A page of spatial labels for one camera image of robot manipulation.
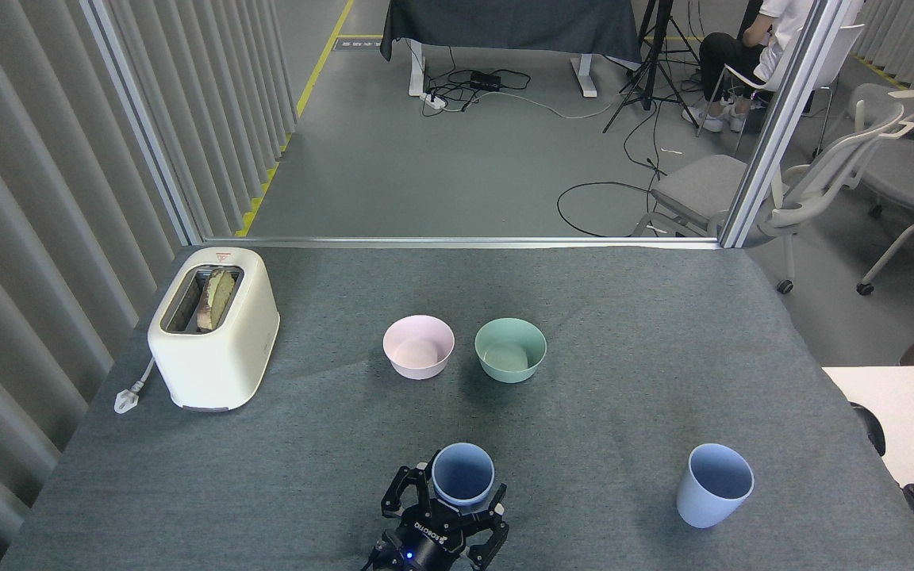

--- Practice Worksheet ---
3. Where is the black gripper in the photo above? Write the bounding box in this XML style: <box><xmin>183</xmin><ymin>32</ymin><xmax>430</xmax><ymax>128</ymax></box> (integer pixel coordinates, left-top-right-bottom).
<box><xmin>368</xmin><ymin>462</ymin><xmax>510</xmax><ymax>571</ymax></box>

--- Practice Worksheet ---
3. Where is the blue plastic cup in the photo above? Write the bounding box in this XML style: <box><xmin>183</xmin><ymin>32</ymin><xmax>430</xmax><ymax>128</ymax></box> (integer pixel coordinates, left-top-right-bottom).
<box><xmin>676</xmin><ymin>443</ymin><xmax>755</xmax><ymax>529</ymax></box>
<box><xmin>431</xmin><ymin>443</ymin><xmax>496</xmax><ymax>512</ymax></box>

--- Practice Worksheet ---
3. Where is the pink bowl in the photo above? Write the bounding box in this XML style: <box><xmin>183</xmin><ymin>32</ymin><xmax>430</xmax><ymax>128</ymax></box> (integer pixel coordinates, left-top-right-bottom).
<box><xmin>382</xmin><ymin>315</ymin><xmax>455</xmax><ymax>381</ymax></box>

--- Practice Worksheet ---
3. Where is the green bowl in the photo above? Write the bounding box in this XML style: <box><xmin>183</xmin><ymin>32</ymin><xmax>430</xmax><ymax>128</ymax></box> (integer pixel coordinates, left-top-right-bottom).
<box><xmin>474</xmin><ymin>318</ymin><xmax>547</xmax><ymax>385</ymax></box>

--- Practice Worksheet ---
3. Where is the cream white toaster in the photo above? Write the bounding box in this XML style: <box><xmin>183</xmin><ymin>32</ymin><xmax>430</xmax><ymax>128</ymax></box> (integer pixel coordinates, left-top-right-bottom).
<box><xmin>147</xmin><ymin>247</ymin><xmax>281</xmax><ymax>412</ymax></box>

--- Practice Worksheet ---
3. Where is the toasted bread slice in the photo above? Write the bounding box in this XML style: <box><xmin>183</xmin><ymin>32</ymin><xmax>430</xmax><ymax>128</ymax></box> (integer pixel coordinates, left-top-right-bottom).
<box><xmin>196</xmin><ymin>267</ymin><xmax>237</xmax><ymax>332</ymax></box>

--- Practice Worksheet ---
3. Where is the white table leg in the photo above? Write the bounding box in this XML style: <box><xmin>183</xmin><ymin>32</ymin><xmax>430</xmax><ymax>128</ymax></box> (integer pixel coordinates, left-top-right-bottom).
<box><xmin>408</xmin><ymin>40</ymin><xmax>428</xmax><ymax>98</ymax></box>
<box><xmin>570</xmin><ymin>54</ymin><xmax>598</xmax><ymax>99</ymax></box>

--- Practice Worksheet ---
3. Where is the black computer mouse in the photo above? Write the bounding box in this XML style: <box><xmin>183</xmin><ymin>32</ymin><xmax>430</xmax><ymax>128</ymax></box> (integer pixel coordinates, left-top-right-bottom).
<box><xmin>851</xmin><ymin>403</ymin><xmax>887</xmax><ymax>457</ymax></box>

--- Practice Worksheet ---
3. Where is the black tripod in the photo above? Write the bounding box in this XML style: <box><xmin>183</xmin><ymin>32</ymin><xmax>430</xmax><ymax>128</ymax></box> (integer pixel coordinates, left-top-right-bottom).
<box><xmin>602</xmin><ymin>0</ymin><xmax>704</xmax><ymax>134</ymax></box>

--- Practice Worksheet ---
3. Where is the dark grey tablecloth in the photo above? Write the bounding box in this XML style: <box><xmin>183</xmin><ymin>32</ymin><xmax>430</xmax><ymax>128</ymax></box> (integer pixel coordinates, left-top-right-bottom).
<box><xmin>380</xmin><ymin>0</ymin><xmax>643</xmax><ymax>66</ymax></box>

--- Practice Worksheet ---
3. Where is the seated person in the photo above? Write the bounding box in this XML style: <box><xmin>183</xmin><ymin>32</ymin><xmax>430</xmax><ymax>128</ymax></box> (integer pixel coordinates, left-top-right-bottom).
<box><xmin>683</xmin><ymin>0</ymin><xmax>862</xmax><ymax>133</ymax></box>

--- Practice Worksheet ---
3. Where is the silver frame rail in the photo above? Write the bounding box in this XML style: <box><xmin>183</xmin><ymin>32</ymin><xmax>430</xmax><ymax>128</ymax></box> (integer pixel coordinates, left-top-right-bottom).
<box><xmin>203</xmin><ymin>236</ymin><xmax>721</xmax><ymax>251</ymax></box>

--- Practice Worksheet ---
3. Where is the black looped floor cable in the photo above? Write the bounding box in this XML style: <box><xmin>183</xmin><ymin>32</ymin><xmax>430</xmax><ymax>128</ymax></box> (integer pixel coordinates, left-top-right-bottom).
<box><xmin>556</xmin><ymin>182</ymin><xmax>666</xmax><ymax>238</ymax></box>

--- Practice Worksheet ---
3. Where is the white toaster cable with plug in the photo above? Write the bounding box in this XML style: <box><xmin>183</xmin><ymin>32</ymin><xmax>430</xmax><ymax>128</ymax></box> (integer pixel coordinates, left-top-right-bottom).
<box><xmin>113</xmin><ymin>357</ymin><xmax>158</xmax><ymax>415</ymax></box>

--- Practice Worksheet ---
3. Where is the black cable tangle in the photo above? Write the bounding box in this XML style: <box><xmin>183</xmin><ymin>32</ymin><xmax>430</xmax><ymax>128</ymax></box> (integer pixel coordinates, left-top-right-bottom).
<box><xmin>421</xmin><ymin>46</ymin><xmax>534</xmax><ymax>117</ymax></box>

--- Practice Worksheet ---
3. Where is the white floor cable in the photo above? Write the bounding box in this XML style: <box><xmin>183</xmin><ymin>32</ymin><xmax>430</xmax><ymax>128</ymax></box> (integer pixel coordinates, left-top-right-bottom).
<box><xmin>497</xmin><ymin>89</ymin><xmax>626</xmax><ymax>121</ymax></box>

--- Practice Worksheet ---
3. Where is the silver frame post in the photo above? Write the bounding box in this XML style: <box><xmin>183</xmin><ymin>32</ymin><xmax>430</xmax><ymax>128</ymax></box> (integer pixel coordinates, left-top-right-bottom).
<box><xmin>80</xmin><ymin>0</ymin><xmax>205</xmax><ymax>245</ymax></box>
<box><xmin>717</xmin><ymin>0</ymin><xmax>854</xmax><ymax>249</ymax></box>

